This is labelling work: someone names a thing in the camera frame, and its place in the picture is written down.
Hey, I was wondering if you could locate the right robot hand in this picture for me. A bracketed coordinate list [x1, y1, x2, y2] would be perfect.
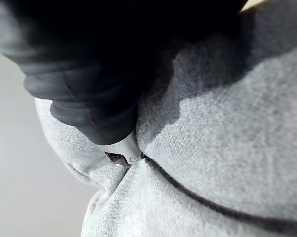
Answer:
[0, 0, 249, 169]

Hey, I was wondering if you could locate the light grey fabric cushion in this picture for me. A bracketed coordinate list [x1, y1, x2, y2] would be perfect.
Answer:
[34, 0, 297, 237]

